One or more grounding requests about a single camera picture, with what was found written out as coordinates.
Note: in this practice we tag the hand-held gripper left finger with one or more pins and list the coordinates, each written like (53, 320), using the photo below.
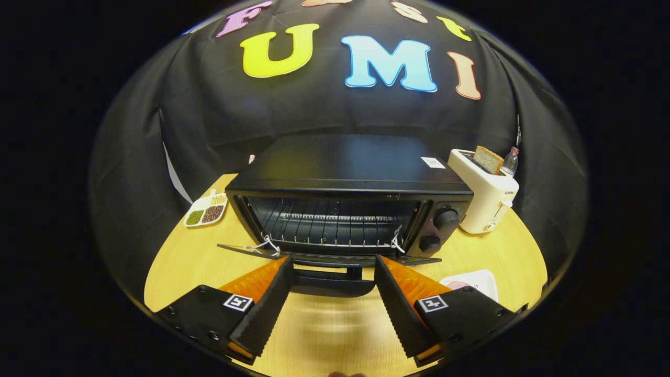
(267, 314)

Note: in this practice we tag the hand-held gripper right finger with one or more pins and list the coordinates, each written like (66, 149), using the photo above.
(400, 319)

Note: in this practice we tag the pink ham slice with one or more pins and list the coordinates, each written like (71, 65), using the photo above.
(456, 285)

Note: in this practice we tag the white square dish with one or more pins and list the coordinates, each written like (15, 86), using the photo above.
(482, 281)

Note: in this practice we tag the black toaster oven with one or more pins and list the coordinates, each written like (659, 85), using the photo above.
(340, 162)

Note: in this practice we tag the white toaster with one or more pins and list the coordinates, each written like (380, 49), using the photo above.
(487, 204)

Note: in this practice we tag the white divided tray of beans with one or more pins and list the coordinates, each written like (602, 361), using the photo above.
(204, 214)

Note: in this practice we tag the brown bread slice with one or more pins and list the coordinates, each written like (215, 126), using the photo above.
(489, 159)

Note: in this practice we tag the clear bottle with red label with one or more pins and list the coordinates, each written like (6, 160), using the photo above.
(511, 162)

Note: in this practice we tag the black backdrop cloth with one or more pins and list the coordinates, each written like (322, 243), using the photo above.
(209, 104)

